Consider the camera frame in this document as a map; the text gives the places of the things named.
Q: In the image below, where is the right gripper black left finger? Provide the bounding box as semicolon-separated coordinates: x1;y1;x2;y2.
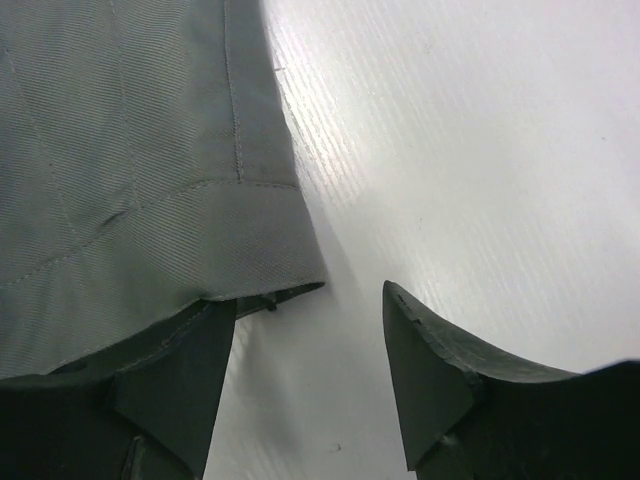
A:
1;301;237;479

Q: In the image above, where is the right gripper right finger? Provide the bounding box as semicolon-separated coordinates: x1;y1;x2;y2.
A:
382;281;639;479

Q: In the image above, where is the grey skirt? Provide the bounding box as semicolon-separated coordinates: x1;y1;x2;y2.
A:
1;0;326;378

